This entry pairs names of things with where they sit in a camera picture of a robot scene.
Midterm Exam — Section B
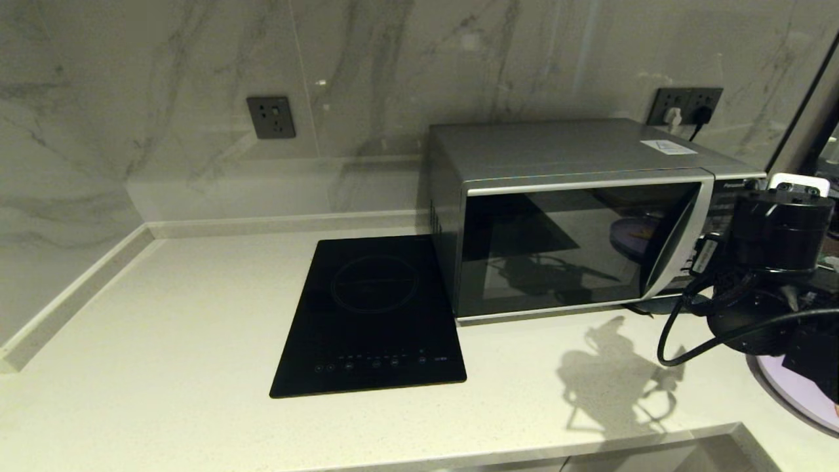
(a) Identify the black induction cooktop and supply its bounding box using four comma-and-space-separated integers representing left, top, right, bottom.
269, 234, 467, 399

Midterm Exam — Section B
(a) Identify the black power plug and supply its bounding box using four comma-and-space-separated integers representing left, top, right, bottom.
688, 105, 714, 142

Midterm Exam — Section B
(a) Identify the purple plastic plate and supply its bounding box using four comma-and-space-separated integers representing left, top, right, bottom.
747, 354, 839, 438

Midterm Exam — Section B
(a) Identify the white paper label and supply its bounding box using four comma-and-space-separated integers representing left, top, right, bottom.
641, 139, 698, 156

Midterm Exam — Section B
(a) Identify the grey double wall socket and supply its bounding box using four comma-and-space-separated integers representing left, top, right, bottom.
648, 87, 724, 127

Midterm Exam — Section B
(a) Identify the silver microwave oven body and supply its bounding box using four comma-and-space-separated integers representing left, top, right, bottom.
427, 118, 768, 325

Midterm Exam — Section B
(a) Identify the grey single wall socket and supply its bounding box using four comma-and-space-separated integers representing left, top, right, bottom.
246, 96, 297, 140

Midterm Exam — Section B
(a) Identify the black glass microwave door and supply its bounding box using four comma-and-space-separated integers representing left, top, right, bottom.
457, 172, 715, 323

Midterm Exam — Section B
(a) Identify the white cable tag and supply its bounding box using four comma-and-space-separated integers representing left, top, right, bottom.
690, 236, 722, 276

